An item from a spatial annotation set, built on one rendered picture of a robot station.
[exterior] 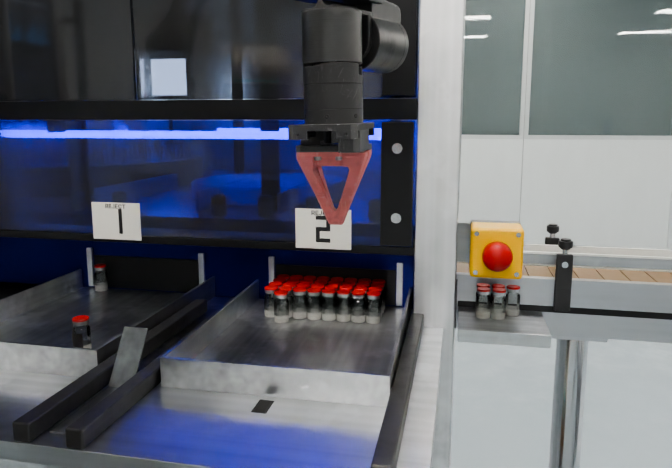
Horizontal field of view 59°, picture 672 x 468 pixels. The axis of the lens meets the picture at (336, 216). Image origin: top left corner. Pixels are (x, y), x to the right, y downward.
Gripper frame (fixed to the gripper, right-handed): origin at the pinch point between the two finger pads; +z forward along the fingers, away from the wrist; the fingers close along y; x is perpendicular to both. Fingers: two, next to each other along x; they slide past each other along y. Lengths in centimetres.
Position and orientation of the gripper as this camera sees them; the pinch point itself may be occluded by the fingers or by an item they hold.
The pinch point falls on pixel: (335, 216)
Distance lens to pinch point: 59.3
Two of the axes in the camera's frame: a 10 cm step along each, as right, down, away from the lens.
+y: 2.2, -1.7, 9.6
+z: 0.2, 9.9, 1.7
